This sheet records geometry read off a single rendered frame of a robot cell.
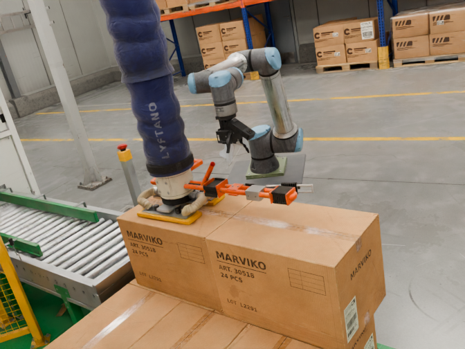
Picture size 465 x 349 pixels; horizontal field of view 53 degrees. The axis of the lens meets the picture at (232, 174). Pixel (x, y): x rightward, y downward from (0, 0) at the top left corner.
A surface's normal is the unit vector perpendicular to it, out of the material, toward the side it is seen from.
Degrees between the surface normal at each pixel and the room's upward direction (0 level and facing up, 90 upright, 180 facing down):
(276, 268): 90
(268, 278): 90
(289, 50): 90
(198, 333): 0
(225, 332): 0
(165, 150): 73
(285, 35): 90
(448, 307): 0
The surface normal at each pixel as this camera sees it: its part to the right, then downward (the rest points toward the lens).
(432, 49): -0.51, 0.41
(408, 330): -0.19, -0.91
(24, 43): 0.84, 0.04
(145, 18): 0.42, -0.07
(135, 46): 0.03, 0.09
